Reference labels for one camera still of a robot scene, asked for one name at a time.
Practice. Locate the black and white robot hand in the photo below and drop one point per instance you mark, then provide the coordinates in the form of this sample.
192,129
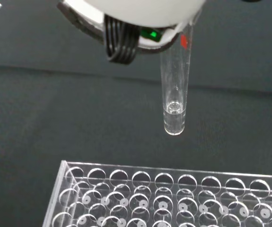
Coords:
135,14

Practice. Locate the clear plastic test tube rack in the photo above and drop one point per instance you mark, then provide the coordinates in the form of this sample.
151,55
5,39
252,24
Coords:
164,198

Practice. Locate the black bench cloth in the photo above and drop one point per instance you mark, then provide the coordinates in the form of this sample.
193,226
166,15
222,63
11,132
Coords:
55,106

